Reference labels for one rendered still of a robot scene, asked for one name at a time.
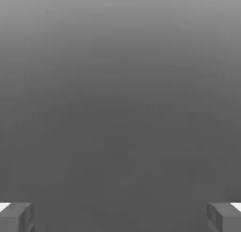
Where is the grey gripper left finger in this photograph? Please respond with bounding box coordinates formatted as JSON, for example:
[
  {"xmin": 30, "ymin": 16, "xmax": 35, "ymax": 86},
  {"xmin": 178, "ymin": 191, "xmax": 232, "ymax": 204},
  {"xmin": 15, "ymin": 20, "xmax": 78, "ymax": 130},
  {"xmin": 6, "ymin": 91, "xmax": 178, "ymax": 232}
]
[{"xmin": 0, "ymin": 202, "xmax": 36, "ymax": 232}]

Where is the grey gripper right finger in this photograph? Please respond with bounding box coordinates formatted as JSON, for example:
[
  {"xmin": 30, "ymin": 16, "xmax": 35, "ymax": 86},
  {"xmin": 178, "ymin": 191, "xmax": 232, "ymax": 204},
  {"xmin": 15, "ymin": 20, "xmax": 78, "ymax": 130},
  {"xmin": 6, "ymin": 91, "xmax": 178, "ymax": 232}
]
[{"xmin": 206, "ymin": 202, "xmax": 241, "ymax": 232}]

